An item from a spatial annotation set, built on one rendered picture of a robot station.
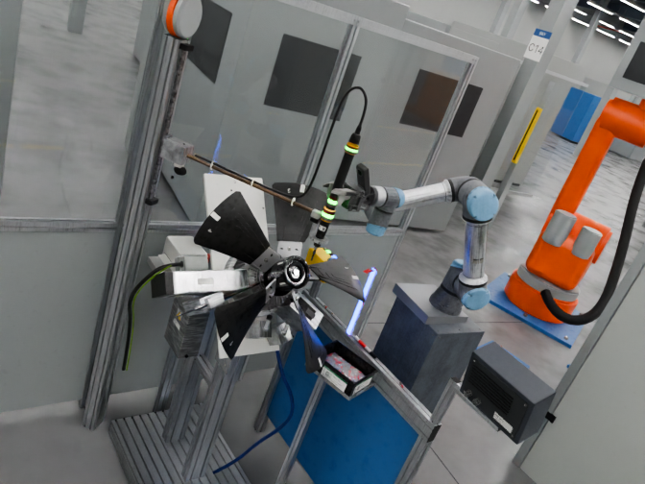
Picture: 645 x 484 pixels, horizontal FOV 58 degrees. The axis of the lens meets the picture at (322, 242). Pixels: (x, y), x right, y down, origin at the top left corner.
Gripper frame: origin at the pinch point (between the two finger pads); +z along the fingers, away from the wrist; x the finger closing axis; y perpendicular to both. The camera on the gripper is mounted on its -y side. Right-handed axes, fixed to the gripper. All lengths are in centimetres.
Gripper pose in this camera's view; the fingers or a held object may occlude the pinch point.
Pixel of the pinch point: (330, 186)
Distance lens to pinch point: 198.5
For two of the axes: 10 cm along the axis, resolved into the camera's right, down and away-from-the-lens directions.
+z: -7.7, 0.0, -6.4
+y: -3.2, 8.7, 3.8
